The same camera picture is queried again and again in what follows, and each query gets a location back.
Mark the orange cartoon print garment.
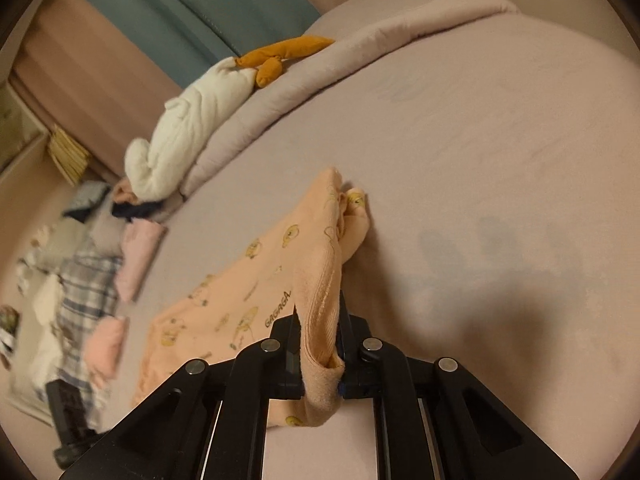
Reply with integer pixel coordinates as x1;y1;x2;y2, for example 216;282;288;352
132;168;370;427

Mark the pink folded garment small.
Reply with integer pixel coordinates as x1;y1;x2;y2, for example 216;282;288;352
82;316;129;382

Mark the blue plaid pillow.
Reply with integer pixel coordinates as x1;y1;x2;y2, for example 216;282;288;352
8;238;122;428

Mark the grey mauve pillow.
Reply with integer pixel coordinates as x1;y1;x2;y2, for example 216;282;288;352
44;196;127;258

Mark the pink folded garment large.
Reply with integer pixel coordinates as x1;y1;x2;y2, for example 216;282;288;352
114;218;167;302

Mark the dark navy garment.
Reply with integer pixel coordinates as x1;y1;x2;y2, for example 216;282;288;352
111;202;163;221

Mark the striped folded cloth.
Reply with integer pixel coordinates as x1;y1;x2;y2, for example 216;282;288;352
62;181;111;223

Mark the white goose plush toy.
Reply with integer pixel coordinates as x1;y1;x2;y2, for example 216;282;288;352
124;34;336;204

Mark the mauve bed sheet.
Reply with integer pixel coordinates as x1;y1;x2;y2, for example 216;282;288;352
103;14;639;479

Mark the yellow tassel hanging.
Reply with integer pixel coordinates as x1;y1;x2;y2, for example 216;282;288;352
47;125;91;186

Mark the pink curtain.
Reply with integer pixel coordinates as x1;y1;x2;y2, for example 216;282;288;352
10;0;346;174

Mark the mauve folded duvet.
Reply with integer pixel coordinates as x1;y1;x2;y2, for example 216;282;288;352
179;0;518;197

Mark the teal curtain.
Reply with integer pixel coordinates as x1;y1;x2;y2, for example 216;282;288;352
87;0;320;88

